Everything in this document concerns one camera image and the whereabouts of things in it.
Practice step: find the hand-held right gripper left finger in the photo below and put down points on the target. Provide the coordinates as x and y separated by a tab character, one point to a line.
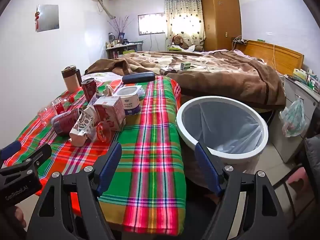
110	166

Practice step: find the red hanging ornament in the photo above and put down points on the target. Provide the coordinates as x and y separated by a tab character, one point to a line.
37	20

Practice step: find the red green plaid bed sheet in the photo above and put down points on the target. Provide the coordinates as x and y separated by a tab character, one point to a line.
150	142

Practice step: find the white floral bed sheet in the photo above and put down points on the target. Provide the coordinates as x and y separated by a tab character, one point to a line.
100	75

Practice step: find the purple tissue box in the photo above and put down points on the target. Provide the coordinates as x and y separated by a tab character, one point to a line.
110	112

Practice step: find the dark shiny wrappers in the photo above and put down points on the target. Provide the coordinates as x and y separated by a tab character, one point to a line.
167	70

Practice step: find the person's left hand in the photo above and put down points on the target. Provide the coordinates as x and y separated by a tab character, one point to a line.
21	217

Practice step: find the wrapped air conditioner pipe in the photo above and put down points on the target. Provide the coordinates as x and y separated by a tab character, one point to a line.
103	5

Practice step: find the red soda can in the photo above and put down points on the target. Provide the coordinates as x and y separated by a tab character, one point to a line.
65	121
88	88

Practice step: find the white bedside cabinet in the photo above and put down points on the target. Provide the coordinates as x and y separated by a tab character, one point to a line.
290	92

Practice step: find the pink plastic stool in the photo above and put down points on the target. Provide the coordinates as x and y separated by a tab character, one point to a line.
300	180

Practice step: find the wooden headboard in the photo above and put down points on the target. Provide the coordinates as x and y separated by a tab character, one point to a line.
262	51

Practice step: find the small cluttered shelf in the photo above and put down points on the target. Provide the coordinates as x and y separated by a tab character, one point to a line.
112	52

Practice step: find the decorative dry branches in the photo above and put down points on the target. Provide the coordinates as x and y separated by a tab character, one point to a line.
122	25

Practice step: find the pile of small boxes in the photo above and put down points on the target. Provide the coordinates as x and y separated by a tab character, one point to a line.
303	76

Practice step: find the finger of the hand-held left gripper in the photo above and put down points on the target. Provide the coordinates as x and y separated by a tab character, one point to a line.
32	157
11	151

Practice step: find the translucent plastic bag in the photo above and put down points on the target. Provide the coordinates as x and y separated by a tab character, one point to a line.
293	120

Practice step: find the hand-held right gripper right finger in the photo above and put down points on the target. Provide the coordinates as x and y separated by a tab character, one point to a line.
207	170

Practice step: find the brown teddy bear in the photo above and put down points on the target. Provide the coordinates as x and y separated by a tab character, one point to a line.
178	40

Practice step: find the window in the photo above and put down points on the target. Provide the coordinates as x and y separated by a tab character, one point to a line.
150	23

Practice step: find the patterned paper cup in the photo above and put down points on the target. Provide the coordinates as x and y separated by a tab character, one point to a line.
83	127

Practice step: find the wooden wardrobe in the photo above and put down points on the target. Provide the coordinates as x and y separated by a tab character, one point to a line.
220	17

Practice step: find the dark blue glasses case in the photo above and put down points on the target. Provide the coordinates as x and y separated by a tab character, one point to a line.
138	77

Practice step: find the white plastic yogurt tub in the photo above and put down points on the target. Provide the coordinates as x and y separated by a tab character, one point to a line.
130	102

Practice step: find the white power strip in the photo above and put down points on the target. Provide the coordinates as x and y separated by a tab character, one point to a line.
240	40

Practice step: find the beige brown lidded mug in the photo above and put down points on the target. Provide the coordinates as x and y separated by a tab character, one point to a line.
71	80

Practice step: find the patterned curtain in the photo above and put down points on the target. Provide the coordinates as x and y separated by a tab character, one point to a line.
185	5

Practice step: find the clear plastic bottle red label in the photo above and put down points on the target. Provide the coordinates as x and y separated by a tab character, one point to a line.
58	106

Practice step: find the black chair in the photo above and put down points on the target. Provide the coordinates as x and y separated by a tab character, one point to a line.
313	155

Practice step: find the white round trash bin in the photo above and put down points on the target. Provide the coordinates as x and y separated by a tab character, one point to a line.
225	122

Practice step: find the small green white box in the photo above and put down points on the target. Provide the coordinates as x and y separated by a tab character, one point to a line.
185	66

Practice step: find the brown patterned blanket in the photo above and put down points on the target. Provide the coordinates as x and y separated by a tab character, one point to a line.
225	80

